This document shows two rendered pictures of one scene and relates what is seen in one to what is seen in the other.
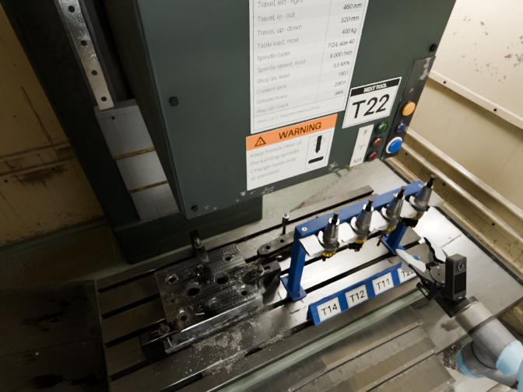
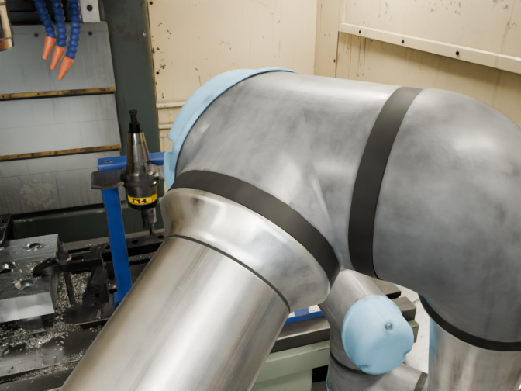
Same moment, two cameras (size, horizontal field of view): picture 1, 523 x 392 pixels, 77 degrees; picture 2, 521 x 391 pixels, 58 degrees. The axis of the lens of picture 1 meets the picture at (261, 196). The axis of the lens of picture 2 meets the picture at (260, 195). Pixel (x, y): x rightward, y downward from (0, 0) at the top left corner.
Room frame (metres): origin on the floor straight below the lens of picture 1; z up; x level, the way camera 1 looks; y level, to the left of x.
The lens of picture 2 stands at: (-0.15, -0.51, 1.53)
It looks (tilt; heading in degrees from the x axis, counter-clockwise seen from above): 25 degrees down; 8
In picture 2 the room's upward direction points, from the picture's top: straight up
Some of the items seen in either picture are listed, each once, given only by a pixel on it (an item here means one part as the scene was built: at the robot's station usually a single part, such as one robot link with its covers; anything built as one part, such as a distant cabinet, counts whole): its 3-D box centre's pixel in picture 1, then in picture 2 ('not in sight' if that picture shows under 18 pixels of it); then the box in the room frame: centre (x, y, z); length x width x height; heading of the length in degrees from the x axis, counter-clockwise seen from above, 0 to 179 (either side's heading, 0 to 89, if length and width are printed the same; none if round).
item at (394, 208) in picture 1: (396, 204); not in sight; (0.65, -0.39, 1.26); 0.04 x 0.04 x 0.07
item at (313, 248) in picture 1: (312, 246); (107, 180); (0.53, -0.14, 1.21); 0.07 x 0.05 x 0.01; 26
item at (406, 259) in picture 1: (407, 264); not in sight; (0.51, -0.41, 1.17); 0.09 x 0.03 x 0.06; 50
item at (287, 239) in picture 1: (288, 243); (149, 250); (0.75, -0.11, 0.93); 0.26 x 0.05 x 0.06; 121
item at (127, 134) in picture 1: (184, 156); (29, 124); (0.98, 0.30, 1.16); 0.48 x 0.05 x 0.51; 116
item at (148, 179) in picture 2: (329, 239); (140, 175); (0.56, -0.19, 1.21); 0.06 x 0.06 x 0.03
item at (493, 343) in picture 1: (499, 346); (363, 320); (0.30, -0.56, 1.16); 0.11 x 0.08 x 0.09; 26
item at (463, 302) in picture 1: (446, 289); not in sight; (0.44, -0.49, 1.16); 0.12 x 0.08 x 0.09; 26
